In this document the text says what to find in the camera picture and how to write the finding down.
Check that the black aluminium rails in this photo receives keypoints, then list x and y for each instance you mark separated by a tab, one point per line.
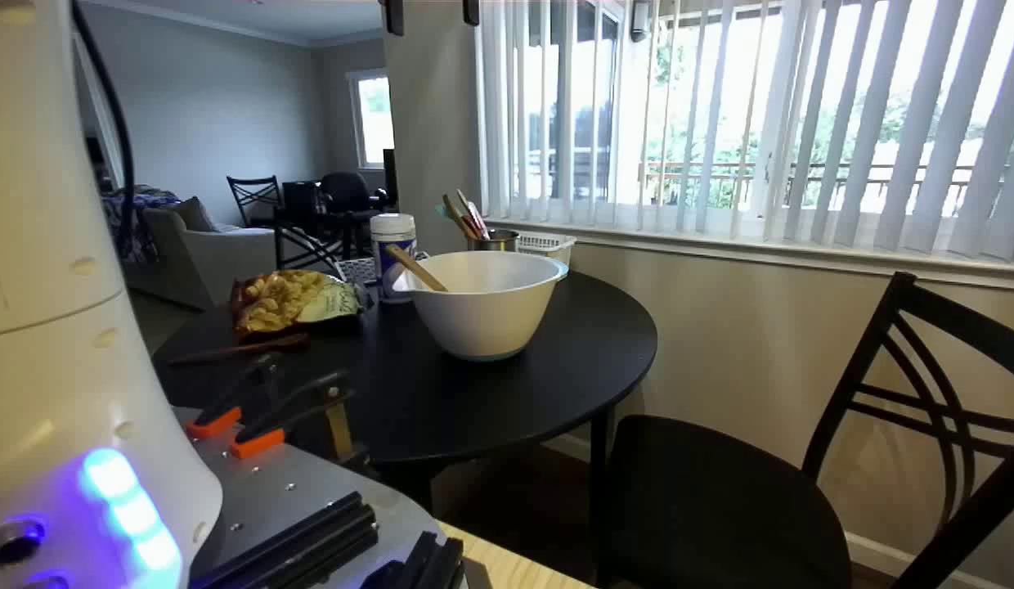
296	542

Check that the white bowl with teal rim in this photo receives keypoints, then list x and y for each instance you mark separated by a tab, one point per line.
485	313

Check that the metal robot mounting plate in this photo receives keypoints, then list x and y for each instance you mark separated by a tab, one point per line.
266	484

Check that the black bracket block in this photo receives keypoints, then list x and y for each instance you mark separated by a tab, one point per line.
421	560

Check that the bright living room window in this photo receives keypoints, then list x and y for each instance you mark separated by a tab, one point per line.
374	119

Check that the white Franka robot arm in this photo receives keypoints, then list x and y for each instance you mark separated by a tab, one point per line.
60	328

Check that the open bag of yellow chips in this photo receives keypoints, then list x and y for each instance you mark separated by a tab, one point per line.
282	299

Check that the white vertical blinds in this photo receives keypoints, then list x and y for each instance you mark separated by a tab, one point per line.
746	110

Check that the wooden spoon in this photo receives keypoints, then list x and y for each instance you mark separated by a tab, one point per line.
418	268

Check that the white plastic container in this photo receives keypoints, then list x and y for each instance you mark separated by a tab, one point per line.
544	246

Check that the round black table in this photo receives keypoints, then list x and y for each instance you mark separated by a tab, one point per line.
475	392

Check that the black background chair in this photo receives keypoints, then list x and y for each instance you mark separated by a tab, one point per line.
252	200

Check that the grey sofa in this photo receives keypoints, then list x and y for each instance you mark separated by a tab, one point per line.
209	264

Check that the blue patterned blanket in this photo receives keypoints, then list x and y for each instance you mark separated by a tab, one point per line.
137	212

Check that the black metal chair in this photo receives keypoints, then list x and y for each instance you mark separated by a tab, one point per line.
304	246
704	503

